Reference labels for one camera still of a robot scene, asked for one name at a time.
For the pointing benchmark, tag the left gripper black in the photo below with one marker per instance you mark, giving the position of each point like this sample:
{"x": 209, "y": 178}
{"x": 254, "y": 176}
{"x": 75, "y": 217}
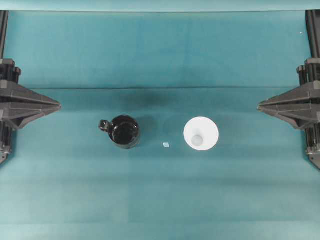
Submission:
{"x": 17, "y": 116}

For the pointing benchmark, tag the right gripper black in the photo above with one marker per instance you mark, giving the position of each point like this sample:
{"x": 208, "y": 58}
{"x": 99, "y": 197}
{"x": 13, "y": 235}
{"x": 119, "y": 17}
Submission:
{"x": 299, "y": 117}

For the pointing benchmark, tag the white paper cup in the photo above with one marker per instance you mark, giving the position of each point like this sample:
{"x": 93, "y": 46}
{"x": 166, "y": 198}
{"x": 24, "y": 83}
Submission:
{"x": 201, "y": 133}

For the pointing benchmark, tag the black glossy cup holder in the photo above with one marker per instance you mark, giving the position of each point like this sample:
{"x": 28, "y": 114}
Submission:
{"x": 123, "y": 130}

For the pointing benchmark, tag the small pale tape square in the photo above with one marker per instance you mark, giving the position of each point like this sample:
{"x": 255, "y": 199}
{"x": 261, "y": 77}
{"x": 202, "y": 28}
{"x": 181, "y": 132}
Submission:
{"x": 166, "y": 145}

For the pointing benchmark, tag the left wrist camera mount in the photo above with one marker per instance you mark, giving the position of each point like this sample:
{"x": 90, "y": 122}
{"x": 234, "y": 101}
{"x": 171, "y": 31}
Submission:
{"x": 5, "y": 141}

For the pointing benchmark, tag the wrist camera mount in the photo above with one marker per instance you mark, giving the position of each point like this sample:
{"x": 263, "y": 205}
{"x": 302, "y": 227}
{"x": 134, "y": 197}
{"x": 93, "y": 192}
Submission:
{"x": 313, "y": 144}
{"x": 5, "y": 141}

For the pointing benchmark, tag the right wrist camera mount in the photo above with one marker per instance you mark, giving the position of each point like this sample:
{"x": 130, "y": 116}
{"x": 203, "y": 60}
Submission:
{"x": 313, "y": 144}

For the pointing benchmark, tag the right black frame rail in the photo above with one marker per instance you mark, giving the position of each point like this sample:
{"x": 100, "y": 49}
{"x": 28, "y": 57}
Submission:
{"x": 312, "y": 18}

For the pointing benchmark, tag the black frame rail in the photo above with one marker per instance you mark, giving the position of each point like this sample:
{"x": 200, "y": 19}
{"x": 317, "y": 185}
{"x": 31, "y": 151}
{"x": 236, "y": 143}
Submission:
{"x": 4, "y": 15}
{"x": 312, "y": 18}

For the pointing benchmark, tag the left black frame rail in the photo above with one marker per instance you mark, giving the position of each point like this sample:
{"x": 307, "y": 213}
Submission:
{"x": 4, "y": 15}

